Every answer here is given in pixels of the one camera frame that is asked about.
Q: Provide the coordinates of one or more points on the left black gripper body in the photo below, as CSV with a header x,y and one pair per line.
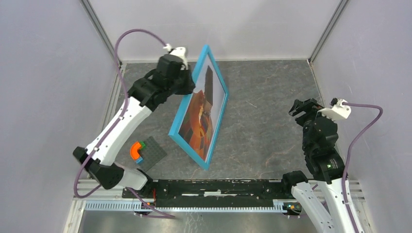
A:
x,y
183,86

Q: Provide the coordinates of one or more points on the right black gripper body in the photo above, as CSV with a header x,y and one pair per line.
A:
x,y
311,107

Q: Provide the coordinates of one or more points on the hot air balloon photo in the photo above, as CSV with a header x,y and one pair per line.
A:
x,y
202,115

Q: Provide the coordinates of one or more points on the wooden picture frame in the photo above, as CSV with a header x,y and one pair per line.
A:
x,y
174,131

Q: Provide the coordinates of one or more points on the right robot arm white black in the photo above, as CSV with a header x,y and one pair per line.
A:
x,y
320,135

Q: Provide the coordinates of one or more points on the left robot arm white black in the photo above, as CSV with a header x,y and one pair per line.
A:
x,y
144,96

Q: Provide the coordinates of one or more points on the green building block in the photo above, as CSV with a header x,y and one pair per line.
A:
x,y
142,145

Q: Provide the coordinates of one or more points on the grey building block baseplate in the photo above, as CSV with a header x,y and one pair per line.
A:
x,y
151,153

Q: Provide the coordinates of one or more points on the orange building block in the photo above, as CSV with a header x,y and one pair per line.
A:
x,y
134,151

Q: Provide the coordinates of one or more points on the blue building block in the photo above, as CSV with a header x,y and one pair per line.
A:
x,y
139,159

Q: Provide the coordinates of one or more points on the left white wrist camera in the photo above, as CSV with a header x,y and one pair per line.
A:
x,y
180,52

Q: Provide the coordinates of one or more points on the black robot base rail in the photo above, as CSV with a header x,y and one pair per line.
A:
x,y
228,193

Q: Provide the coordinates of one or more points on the aluminium frame rail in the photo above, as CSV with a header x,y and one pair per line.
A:
x,y
121,199

